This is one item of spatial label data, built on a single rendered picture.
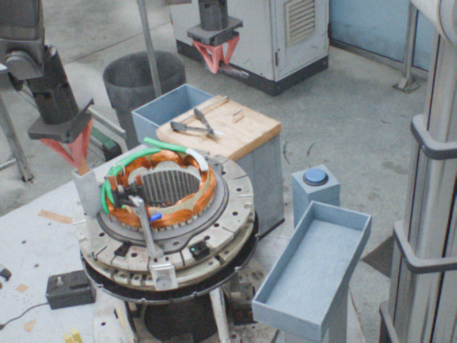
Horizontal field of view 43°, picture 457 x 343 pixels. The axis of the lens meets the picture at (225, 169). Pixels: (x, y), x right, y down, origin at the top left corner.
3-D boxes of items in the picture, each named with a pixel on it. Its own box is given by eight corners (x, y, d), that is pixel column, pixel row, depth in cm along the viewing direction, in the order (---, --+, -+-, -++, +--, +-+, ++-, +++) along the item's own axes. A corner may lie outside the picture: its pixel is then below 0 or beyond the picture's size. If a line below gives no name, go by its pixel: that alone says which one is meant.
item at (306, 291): (321, 432, 97) (320, 324, 80) (263, 407, 102) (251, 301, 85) (364, 322, 114) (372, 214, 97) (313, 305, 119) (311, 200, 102)
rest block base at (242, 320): (233, 325, 114) (232, 319, 113) (231, 295, 121) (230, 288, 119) (258, 322, 114) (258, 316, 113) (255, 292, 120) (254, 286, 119)
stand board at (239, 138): (157, 138, 127) (155, 129, 126) (219, 103, 137) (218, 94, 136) (217, 173, 115) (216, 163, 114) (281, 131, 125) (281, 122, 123)
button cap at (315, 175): (311, 186, 110) (311, 182, 109) (301, 175, 113) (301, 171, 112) (329, 180, 111) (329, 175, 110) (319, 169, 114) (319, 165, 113)
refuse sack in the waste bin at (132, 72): (103, 133, 290) (86, 71, 269) (164, 103, 308) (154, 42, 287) (145, 164, 264) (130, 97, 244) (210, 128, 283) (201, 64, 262)
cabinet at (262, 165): (176, 225, 143) (158, 138, 127) (230, 189, 152) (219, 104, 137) (230, 263, 131) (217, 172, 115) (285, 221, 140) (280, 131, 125)
